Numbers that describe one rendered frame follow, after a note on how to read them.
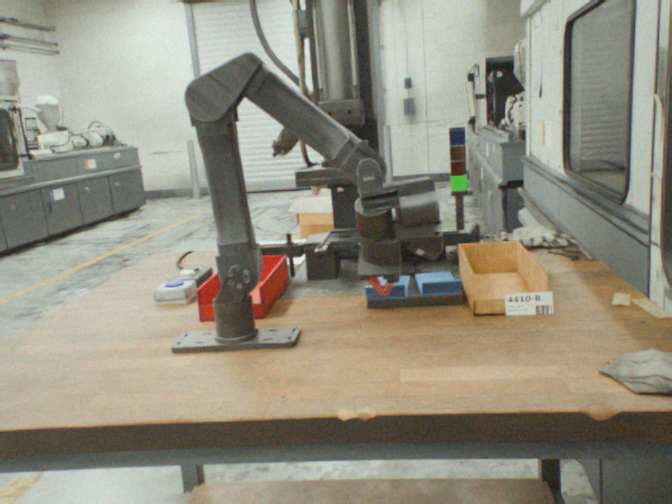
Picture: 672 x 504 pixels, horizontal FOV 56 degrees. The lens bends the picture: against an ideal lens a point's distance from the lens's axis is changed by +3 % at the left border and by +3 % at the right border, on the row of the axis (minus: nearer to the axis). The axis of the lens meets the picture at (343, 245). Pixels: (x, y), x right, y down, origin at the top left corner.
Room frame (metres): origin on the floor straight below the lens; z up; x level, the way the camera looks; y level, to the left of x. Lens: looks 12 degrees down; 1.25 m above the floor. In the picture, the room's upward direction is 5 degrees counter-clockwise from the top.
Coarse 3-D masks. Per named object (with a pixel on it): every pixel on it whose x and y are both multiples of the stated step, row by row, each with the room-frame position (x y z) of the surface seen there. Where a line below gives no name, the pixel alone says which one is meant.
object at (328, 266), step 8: (304, 248) 1.28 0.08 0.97; (312, 248) 1.28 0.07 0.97; (336, 248) 1.28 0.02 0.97; (344, 248) 1.27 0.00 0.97; (352, 248) 1.27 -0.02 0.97; (312, 256) 1.28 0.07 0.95; (328, 256) 1.28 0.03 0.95; (336, 256) 1.31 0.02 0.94; (312, 264) 1.28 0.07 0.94; (320, 264) 1.28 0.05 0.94; (328, 264) 1.28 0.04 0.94; (336, 264) 1.30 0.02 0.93; (312, 272) 1.28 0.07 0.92; (320, 272) 1.28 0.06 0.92; (328, 272) 1.28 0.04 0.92; (336, 272) 1.29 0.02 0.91
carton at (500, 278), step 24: (480, 264) 1.21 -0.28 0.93; (504, 264) 1.21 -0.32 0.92; (528, 264) 1.09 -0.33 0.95; (480, 288) 1.11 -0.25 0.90; (504, 288) 1.10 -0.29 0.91; (528, 288) 1.09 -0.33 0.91; (480, 312) 0.97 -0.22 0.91; (504, 312) 0.97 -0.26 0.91; (528, 312) 0.97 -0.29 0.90; (552, 312) 0.96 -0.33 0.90
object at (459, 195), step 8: (456, 128) 1.43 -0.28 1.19; (464, 128) 1.43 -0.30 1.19; (456, 192) 1.43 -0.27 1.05; (464, 192) 1.43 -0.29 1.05; (456, 200) 1.44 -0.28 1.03; (456, 208) 1.44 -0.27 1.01; (456, 216) 1.44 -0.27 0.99; (464, 216) 1.44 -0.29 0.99; (456, 224) 1.44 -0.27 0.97; (464, 224) 1.44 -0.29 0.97; (456, 248) 1.44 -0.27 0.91
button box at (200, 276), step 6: (186, 252) 1.66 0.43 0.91; (180, 258) 1.59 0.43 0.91; (198, 270) 1.33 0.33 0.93; (204, 270) 1.34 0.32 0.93; (210, 270) 1.35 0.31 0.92; (174, 276) 1.30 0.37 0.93; (180, 276) 1.29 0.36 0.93; (186, 276) 1.29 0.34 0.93; (192, 276) 1.29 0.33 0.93; (198, 276) 1.29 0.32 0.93; (204, 276) 1.31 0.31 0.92; (210, 276) 1.35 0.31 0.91; (198, 282) 1.27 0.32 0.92; (204, 282) 1.31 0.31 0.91
